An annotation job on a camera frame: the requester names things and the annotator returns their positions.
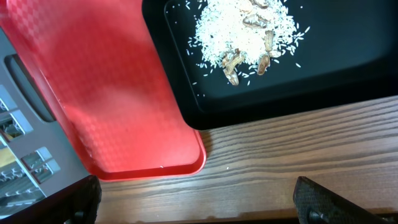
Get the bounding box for grey plastic dishwasher rack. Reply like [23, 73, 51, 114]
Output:
[1, 32, 89, 219]

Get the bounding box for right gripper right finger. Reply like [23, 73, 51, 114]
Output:
[293, 176, 389, 224]

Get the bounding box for rice and food scraps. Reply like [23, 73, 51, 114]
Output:
[187, 0, 305, 86]

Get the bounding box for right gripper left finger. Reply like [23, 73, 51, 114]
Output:
[1, 175, 102, 224]

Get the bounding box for black waste tray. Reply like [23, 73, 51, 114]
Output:
[142, 0, 397, 130]

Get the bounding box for red plastic tray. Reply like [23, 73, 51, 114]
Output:
[1, 0, 206, 182]

